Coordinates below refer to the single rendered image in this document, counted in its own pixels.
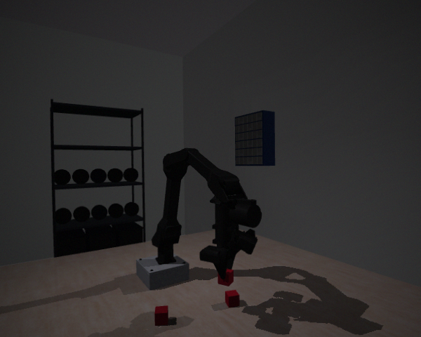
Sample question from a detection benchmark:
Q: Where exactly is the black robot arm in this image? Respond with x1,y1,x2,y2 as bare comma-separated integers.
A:
152,148,262,265

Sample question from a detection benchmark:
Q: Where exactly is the red cube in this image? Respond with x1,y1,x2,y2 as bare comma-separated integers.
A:
218,269,234,286
154,305,168,326
225,290,240,308

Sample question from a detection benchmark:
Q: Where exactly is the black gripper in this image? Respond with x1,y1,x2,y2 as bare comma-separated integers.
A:
200,222,240,279

